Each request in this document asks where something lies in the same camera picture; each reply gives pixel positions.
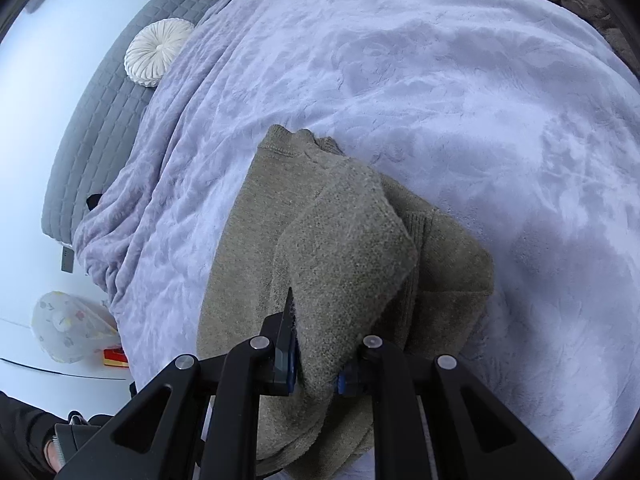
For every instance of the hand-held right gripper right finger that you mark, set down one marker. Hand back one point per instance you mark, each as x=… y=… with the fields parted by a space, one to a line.
x=350 y=382

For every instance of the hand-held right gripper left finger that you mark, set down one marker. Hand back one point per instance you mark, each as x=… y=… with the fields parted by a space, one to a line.
x=287 y=360

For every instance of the olive knit sweater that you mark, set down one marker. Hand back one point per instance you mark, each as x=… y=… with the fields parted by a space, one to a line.
x=345 y=260

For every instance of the person's left forearm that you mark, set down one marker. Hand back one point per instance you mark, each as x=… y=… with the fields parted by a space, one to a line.
x=25 y=425

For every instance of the red box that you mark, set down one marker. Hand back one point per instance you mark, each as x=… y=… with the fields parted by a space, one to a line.
x=115 y=356

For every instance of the floral translucent bag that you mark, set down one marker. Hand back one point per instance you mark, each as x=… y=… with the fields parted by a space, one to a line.
x=70 y=325

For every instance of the lavender plush blanket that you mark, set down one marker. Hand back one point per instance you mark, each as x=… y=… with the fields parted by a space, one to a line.
x=450 y=110

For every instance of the grey quilted headboard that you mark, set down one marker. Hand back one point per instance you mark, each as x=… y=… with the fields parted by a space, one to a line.
x=100 y=125

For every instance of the white round pleated pillow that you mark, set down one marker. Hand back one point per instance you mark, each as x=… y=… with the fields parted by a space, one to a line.
x=157 y=52

